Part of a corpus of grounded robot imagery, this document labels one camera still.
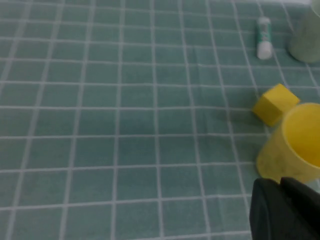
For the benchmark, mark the yellow foam cube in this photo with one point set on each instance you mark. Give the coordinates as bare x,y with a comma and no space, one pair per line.
272,105

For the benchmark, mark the white green glue stick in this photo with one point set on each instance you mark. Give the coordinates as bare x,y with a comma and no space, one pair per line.
263,35

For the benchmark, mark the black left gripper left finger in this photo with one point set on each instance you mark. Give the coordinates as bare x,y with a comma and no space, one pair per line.
267,212

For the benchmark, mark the teal checked tablecloth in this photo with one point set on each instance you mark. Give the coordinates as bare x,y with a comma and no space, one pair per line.
100,125

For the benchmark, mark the green plastic cup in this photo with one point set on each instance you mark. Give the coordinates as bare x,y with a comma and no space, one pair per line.
307,37

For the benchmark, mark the yellow plastic cup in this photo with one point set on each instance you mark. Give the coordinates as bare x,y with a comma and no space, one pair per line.
275,160

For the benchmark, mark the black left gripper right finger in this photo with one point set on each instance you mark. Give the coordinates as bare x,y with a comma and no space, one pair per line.
302,215

